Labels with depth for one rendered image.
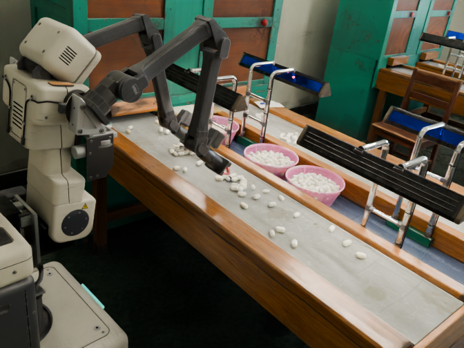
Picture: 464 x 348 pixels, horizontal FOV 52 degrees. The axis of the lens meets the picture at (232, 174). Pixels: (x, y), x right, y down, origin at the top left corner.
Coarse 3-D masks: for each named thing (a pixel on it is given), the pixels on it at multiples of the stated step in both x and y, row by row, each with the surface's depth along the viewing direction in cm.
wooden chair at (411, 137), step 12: (420, 72) 387; (408, 84) 396; (432, 84) 382; (444, 84) 375; (456, 84) 366; (408, 96) 397; (420, 96) 391; (456, 96) 368; (444, 120) 376; (372, 132) 389; (384, 132) 381; (396, 132) 375; (408, 144) 366; (432, 144) 379; (408, 156) 410; (432, 156) 390; (432, 168) 397
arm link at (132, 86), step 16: (192, 32) 153; (208, 32) 156; (224, 32) 161; (160, 48) 150; (176, 48) 151; (192, 48) 156; (144, 64) 146; (160, 64) 149; (128, 80) 140; (144, 80) 144; (128, 96) 142
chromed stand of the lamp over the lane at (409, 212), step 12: (372, 144) 158; (384, 144) 163; (384, 156) 167; (420, 156) 154; (396, 168) 146; (408, 168) 146; (420, 168) 157; (372, 192) 174; (372, 204) 176; (408, 204) 164; (384, 216) 173; (408, 216) 165; (396, 240) 170
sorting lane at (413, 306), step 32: (160, 160) 216; (192, 160) 220; (224, 192) 196; (256, 192) 199; (256, 224) 177; (288, 224) 179; (320, 224) 182; (320, 256) 163; (352, 256) 165; (384, 256) 168; (352, 288) 150; (384, 288) 152; (416, 288) 153; (384, 320) 138; (416, 320) 140
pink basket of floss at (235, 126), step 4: (216, 116) 269; (220, 116) 269; (216, 120) 270; (224, 124) 269; (236, 124) 262; (232, 128) 265; (236, 128) 261; (232, 132) 250; (232, 136) 254; (224, 140) 252; (224, 144) 254
